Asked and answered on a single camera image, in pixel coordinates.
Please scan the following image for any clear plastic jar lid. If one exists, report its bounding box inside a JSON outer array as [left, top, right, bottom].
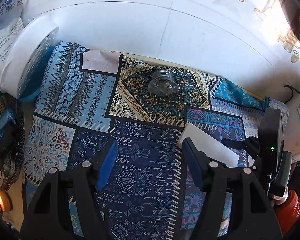
[[147, 69, 178, 96]]

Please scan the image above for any person right hand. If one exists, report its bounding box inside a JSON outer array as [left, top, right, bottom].
[[271, 188, 289, 205]]

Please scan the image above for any patchwork blue table mat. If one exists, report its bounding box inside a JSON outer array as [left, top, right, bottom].
[[24, 41, 289, 239]]

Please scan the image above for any white paper box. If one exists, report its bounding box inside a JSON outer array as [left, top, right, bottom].
[[176, 123, 239, 167]]

